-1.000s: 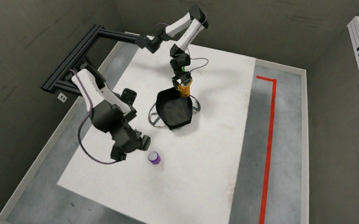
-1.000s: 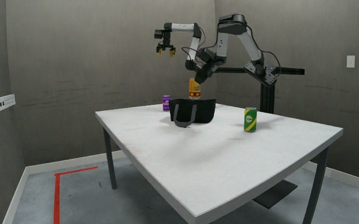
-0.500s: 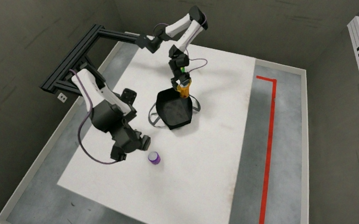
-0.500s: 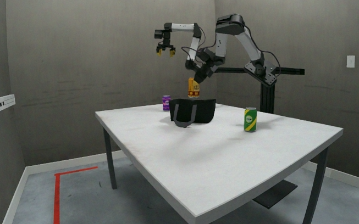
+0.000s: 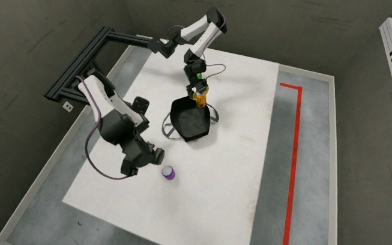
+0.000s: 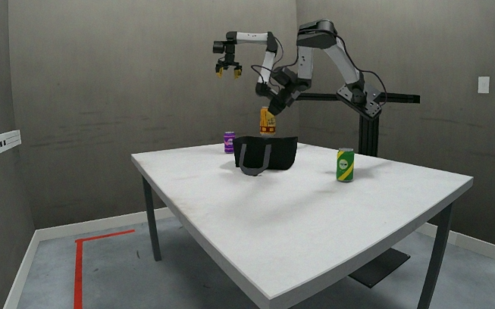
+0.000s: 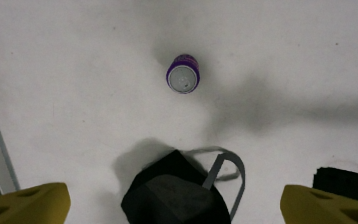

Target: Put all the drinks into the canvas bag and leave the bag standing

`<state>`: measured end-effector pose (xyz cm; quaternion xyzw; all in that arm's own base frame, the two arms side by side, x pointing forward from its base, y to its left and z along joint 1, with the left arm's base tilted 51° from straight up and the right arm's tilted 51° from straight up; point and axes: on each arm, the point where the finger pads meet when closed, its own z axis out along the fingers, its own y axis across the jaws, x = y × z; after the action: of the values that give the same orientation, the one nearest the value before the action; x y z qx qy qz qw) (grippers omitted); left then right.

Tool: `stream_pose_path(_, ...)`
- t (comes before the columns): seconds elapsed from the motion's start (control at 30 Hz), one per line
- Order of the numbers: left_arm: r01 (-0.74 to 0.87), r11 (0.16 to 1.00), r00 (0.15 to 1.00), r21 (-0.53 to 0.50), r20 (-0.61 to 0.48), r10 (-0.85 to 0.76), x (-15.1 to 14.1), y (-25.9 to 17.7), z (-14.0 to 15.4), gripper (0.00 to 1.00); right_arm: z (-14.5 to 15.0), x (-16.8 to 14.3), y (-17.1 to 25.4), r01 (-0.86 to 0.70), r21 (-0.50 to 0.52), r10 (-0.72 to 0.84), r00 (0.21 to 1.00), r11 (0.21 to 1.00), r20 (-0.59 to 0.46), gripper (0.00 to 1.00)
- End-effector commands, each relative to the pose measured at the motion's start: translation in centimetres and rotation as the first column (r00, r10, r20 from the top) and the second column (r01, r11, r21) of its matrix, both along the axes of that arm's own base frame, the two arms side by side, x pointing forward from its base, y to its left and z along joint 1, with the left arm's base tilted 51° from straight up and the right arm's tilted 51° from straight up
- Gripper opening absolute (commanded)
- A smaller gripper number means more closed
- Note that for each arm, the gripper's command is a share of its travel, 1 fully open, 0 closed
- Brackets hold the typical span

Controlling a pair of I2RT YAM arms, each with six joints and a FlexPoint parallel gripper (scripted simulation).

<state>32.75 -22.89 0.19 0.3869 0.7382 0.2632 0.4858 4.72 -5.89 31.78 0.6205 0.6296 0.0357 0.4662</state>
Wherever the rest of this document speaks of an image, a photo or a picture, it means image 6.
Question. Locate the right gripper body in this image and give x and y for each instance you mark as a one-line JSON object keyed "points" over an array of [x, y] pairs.
{"points": [[228, 60]]}

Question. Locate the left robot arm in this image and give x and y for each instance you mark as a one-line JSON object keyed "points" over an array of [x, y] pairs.
{"points": [[352, 91]]}

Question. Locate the yellow drink can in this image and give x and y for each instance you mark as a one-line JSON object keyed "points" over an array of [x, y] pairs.
{"points": [[267, 127]]}

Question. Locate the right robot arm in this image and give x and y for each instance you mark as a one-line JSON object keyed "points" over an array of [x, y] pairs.
{"points": [[233, 37]]}

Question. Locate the green and yellow soda can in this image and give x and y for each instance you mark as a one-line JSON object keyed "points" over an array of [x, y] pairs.
{"points": [[345, 165]]}

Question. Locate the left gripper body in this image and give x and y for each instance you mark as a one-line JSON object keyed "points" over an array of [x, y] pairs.
{"points": [[276, 104]]}

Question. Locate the black tote bag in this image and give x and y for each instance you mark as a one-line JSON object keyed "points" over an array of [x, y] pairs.
{"points": [[260, 152]]}

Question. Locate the purple drink can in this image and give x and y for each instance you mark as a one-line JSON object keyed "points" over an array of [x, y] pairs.
{"points": [[228, 144]]}

